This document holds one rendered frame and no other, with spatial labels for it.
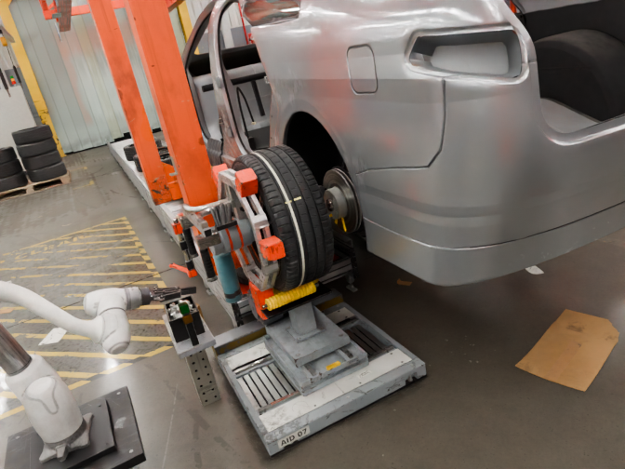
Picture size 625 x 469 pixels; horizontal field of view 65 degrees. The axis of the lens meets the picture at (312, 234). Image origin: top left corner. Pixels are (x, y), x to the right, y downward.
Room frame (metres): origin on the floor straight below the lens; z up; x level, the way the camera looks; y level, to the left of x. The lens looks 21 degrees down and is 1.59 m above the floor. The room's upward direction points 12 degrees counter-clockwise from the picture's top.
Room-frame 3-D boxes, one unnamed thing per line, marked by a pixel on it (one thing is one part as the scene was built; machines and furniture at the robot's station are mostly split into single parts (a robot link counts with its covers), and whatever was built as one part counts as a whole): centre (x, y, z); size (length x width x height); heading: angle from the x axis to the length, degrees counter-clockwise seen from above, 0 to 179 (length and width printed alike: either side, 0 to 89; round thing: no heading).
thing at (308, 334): (2.20, 0.14, 0.32); 0.40 x 0.30 x 0.28; 22
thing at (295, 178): (2.20, 0.14, 0.85); 0.66 x 0.24 x 0.66; 22
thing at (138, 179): (9.12, 2.73, 0.19); 6.82 x 0.86 x 0.39; 22
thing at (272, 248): (1.85, 0.17, 0.85); 0.09 x 0.08 x 0.07; 22
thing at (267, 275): (2.14, 0.30, 0.85); 0.54 x 0.07 x 0.54; 22
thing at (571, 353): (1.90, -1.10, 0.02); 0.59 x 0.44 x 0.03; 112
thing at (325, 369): (2.15, 0.12, 0.13); 0.50 x 0.36 x 0.10; 22
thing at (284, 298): (2.06, 0.16, 0.51); 0.29 x 0.06 x 0.06; 112
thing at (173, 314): (2.06, 0.67, 0.51); 0.20 x 0.14 x 0.13; 19
